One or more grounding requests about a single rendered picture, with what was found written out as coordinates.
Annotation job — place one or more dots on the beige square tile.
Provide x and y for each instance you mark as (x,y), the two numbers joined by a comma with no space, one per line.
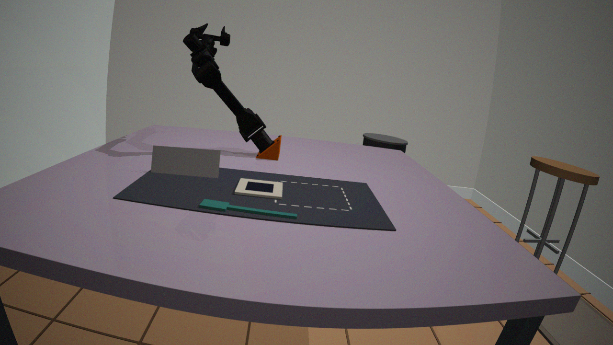
(260,188)

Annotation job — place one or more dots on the dark grey flat mat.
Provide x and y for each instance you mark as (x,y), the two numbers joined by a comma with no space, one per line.
(187,193)

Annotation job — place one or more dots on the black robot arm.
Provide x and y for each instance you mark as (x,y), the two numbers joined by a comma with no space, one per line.
(206,71)

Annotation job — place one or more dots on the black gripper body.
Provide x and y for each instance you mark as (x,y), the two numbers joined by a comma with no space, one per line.
(224,39)

